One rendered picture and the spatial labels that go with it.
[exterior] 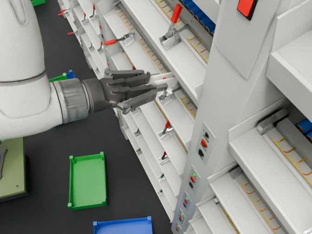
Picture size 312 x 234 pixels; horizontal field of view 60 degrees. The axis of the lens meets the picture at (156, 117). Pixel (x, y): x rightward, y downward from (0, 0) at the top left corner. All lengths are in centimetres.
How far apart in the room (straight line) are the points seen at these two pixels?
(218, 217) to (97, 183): 97
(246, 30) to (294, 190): 25
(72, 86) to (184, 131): 30
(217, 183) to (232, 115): 26
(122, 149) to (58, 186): 43
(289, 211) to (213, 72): 23
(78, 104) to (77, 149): 124
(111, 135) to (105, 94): 120
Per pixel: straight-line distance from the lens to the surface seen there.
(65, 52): 238
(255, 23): 32
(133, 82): 65
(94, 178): 168
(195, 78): 54
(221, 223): 84
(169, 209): 146
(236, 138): 48
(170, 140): 91
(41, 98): 54
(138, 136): 139
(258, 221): 65
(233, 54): 37
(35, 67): 53
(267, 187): 46
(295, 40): 34
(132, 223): 158
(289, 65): 32
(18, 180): 157
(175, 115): 73
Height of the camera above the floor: 154
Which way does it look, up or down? 56 degrees down
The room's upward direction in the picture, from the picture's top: straight up
